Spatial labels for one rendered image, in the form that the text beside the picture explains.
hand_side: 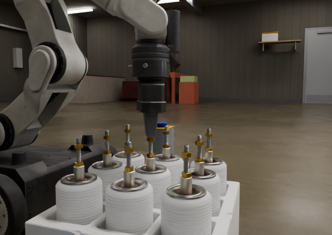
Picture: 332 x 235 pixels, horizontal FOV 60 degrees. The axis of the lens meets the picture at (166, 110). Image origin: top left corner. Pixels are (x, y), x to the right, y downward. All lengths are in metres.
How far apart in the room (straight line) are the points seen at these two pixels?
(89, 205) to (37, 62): 0.57
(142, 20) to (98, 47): 10.85
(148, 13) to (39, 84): 0.53
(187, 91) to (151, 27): 7.44
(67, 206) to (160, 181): 0.20
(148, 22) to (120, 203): 0.37
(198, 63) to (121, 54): 2.95
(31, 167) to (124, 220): 0.48
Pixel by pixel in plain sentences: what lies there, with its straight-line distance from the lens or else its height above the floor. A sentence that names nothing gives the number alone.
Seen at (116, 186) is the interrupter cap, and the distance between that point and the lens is 0.59.
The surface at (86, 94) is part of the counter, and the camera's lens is 8.59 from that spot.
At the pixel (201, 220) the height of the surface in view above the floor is 0.21.
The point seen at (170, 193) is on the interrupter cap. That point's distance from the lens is 0.55.
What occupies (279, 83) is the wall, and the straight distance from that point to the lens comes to 9.42.
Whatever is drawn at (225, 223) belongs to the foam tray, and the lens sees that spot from 0.62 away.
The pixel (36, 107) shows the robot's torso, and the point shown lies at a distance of 1.10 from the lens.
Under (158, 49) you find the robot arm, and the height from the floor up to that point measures 0.53.
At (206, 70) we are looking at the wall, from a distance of 9.68.
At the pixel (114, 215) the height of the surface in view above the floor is 0.21.
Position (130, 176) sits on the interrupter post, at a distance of 0.59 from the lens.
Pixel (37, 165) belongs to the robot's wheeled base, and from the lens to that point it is 1.01.
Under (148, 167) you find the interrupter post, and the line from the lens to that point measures 0.69.
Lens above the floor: 0.45
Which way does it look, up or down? 5 degrees down
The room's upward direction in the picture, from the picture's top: straight up
